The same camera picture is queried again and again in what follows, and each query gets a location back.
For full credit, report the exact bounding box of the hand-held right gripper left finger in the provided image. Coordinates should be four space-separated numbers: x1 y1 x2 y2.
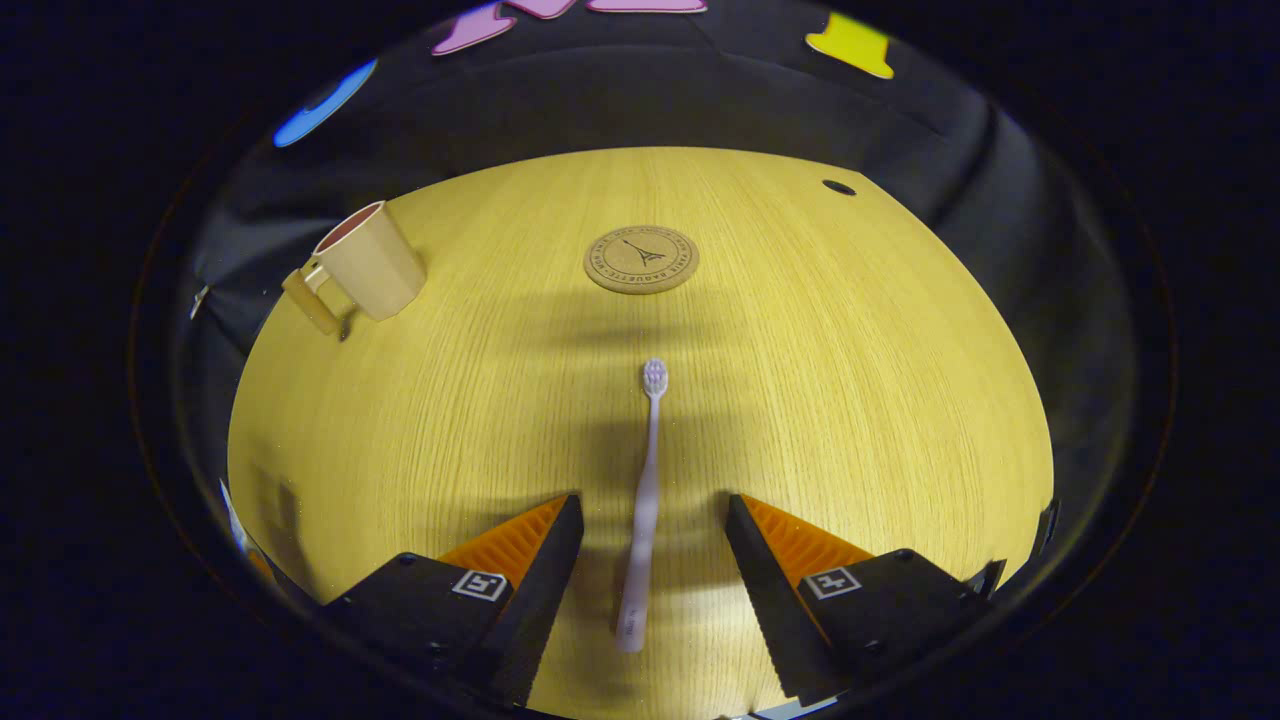
320 492 586 709

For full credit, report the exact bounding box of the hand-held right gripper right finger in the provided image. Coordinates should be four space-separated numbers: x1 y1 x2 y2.
725 493 986 706

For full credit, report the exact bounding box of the pale pink toothbrush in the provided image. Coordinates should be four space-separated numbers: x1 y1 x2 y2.
615 358 670 654

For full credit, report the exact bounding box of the round cork coaster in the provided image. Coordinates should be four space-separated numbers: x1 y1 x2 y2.
584 225 701 295

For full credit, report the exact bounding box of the beige cup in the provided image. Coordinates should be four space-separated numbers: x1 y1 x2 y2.
282 200 429 339

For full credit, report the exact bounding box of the wooden desktop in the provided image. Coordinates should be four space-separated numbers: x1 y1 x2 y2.
227 146 1055 720

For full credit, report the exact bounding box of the black backdrop cloth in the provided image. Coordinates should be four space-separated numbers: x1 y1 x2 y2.
170 0 1141 601

